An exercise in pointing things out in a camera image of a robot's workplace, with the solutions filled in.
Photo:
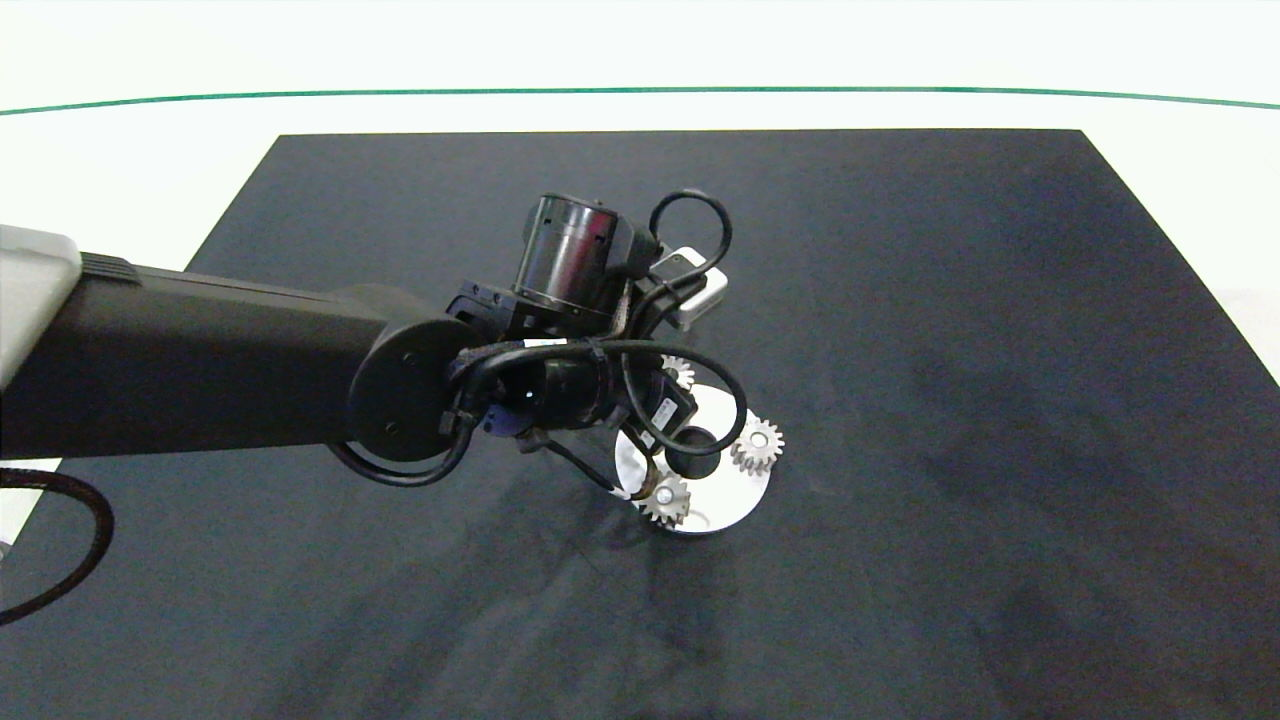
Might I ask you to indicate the small steel planetary gear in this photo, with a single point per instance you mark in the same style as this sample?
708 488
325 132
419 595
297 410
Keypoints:
677 501
771 446
684 376

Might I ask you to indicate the round white pin plate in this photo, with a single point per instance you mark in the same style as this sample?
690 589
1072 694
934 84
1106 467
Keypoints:
725 495

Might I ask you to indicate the dark rectangular table mat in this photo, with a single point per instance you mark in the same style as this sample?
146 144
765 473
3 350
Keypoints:
1000 300

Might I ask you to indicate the silver boxy wrist camera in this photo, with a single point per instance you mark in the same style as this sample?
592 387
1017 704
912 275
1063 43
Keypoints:
700 290

